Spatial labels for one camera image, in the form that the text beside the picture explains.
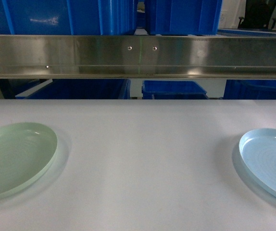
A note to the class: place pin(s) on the blue bin upper middle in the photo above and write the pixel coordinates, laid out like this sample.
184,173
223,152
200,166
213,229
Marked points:
182,17

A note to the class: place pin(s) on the blue bin lower right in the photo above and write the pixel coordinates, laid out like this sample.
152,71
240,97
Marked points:
250,90

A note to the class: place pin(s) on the stainless steel shelf rail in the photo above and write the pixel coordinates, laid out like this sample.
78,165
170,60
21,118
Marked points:
189,57

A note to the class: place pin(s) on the light blue plate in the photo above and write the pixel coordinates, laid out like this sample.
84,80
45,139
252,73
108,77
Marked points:
257,149

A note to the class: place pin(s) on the blue bin lower middle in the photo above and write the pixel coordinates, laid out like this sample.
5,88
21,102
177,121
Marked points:
172,90

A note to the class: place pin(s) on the large blue bin upper left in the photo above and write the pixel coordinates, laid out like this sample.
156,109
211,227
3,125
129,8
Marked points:
68,17

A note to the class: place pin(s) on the light green plate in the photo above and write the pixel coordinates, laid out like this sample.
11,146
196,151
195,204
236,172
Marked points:
27,151

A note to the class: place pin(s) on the blue bin lower left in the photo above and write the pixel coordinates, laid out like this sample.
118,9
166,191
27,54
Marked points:
74,89

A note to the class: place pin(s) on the black office chair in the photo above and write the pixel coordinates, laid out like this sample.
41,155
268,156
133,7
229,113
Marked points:
258,14

